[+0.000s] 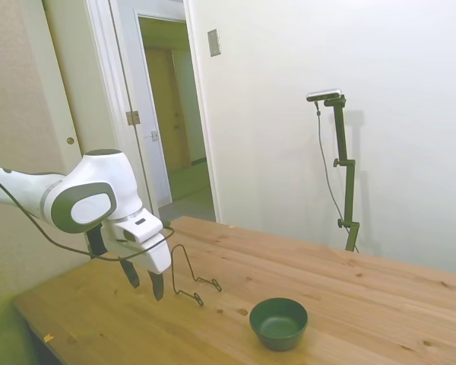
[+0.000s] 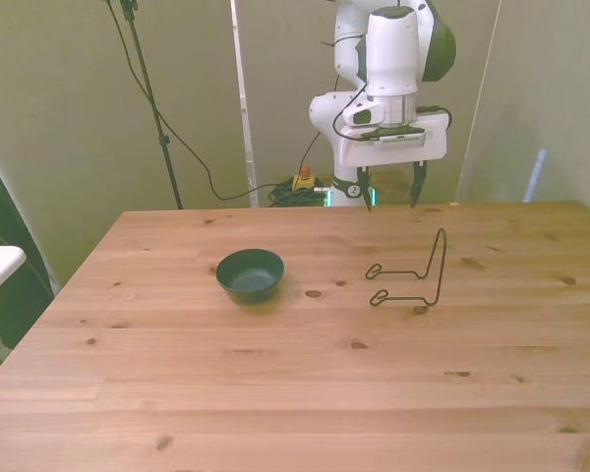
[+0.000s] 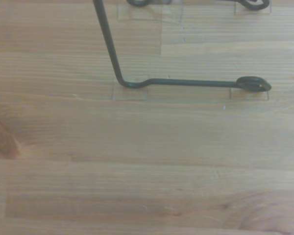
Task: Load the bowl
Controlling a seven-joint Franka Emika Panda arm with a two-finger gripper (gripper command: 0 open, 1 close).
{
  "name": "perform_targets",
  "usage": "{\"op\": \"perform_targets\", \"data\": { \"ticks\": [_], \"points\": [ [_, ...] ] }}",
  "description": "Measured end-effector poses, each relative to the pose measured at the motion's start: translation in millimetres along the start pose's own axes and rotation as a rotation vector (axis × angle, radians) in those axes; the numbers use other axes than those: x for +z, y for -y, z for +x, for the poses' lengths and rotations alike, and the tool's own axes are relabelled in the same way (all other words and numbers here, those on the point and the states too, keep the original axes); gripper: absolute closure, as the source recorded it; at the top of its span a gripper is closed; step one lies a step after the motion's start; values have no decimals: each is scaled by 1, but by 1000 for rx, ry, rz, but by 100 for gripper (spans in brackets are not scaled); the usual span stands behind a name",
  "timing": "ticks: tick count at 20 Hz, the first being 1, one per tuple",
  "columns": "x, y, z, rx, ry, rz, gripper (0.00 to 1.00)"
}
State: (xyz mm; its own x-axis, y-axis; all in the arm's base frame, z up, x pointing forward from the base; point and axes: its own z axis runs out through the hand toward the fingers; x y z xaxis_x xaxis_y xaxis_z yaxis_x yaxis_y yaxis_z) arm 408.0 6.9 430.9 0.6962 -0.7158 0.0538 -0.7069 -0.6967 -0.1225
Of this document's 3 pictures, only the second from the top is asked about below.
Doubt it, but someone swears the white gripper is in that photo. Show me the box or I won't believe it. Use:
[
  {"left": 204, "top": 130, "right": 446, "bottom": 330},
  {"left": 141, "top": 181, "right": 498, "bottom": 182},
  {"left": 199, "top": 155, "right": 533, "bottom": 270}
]
[{"left": 337, "top": 113, "right": 449, "bottom": 214}]

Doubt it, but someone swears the dark green bowl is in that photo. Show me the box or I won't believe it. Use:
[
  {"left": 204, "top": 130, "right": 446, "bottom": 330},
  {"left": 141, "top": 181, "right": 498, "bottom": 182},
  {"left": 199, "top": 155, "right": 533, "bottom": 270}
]
[{"left": 215, "top": 249, "right": 286, "bottom": 307}]

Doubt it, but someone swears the yellow emergency stop button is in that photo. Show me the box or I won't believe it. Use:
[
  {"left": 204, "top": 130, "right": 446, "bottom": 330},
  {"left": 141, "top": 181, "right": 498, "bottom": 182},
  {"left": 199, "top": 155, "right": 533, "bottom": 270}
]
[{"left": 292, "top": 166, "right": 318, "bottom": 194}]

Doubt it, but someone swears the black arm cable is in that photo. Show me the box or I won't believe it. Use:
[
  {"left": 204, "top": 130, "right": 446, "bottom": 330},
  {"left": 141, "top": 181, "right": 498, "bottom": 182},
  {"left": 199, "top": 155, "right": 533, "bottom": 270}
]
[{"left": 297, "top": 29, "right": 453, "bottom": 198}]

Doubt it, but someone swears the coiled dark cable bundle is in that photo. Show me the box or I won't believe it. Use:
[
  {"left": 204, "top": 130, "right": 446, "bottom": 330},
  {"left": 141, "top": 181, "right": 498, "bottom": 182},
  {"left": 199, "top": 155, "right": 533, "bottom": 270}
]
[{"left": 266, "top": 178, "right": 333, "bottom": 208}]

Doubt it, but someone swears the white vertical rail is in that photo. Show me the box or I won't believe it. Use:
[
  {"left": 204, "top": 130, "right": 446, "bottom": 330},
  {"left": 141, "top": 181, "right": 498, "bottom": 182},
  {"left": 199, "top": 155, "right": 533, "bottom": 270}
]
[{"left": 229, "top": 0, "right": 260, "bottom": 208}]

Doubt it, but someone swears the black camera cable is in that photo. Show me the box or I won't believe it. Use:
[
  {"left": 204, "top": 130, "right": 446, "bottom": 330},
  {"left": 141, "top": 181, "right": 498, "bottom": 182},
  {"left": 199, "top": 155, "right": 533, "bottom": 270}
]
[{"left": 102, "top": 0, "right": 296, "bottom": 203}]

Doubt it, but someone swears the black camera stand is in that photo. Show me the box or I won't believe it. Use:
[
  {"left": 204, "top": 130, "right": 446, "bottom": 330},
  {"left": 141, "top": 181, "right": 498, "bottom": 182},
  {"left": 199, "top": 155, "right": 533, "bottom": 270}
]
[{"left": 119, "top": 0, "right": 185, "bottom": 210}]

